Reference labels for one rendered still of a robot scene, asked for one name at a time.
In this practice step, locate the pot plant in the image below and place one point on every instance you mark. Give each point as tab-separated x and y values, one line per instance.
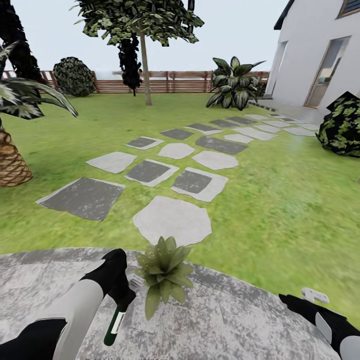
163	273

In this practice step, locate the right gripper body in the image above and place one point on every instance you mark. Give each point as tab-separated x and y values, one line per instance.
299	306

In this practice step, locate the fixed window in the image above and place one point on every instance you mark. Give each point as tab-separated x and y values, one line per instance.
327	70

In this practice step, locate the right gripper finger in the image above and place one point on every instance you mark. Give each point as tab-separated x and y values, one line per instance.
284	298

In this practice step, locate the insectifuge atomizer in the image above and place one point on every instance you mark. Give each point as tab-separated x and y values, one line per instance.
114	325

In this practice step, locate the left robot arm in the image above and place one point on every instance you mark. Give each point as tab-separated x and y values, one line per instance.
58	332

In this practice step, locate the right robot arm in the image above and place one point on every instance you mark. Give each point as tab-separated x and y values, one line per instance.
342	336

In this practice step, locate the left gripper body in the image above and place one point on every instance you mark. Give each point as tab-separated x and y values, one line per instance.
123	294

